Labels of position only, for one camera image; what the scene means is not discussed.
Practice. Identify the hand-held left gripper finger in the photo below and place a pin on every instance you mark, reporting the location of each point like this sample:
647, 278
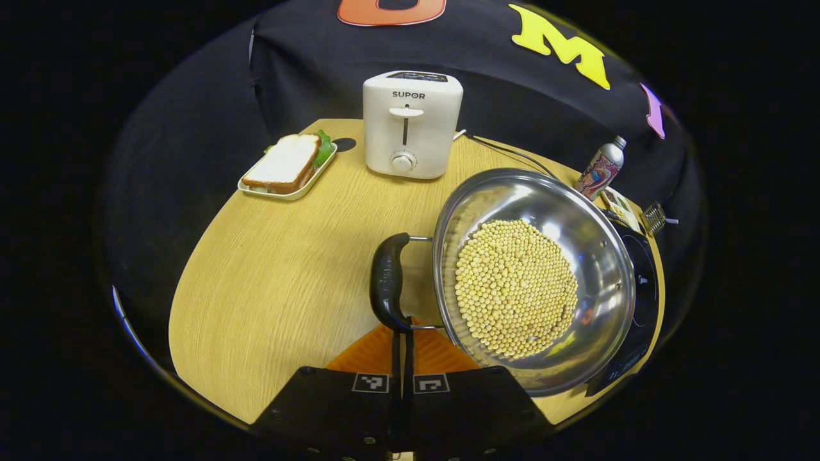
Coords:
396, 371
410, 371

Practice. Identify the pile of soybeans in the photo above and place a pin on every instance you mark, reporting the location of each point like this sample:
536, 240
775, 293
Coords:
512, 288

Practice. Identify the black induction cooktop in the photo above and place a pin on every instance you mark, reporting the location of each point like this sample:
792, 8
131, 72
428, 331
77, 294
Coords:
644, 301

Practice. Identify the pale rectangular tray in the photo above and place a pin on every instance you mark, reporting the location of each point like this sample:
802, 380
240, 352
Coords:
288, 196

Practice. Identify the black round table grommet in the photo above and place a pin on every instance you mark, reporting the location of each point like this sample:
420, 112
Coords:
344, 145

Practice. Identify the white toaster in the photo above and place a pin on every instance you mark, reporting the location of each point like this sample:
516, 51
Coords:
410, 134

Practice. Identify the small printed packet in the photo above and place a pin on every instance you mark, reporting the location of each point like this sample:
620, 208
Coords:
620, 206

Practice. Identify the printed metal bottle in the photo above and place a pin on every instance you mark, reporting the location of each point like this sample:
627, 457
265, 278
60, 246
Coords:
599, 173

